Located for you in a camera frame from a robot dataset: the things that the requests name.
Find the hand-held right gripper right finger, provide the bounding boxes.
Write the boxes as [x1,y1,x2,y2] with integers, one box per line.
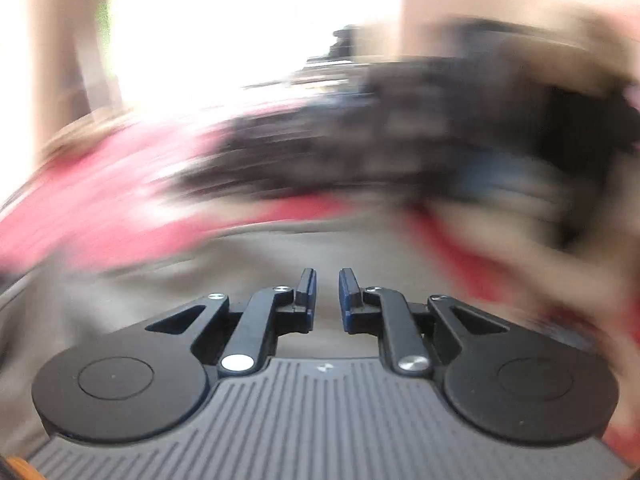
[338,267,511,377]

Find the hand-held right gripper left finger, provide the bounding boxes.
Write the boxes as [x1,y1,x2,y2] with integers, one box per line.
[145,267,318,376]

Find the grey hoodie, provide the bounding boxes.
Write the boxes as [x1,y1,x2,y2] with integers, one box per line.
[0,220,506,461]

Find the dark plaid shirt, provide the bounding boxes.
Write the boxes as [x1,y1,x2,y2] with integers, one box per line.
[175,50,551,206]

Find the dark navy garment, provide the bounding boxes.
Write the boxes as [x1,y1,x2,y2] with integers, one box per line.
[450,150,581,206]

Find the red floral blanket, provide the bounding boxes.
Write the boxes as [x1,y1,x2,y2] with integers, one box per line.
[0,120,640,341]

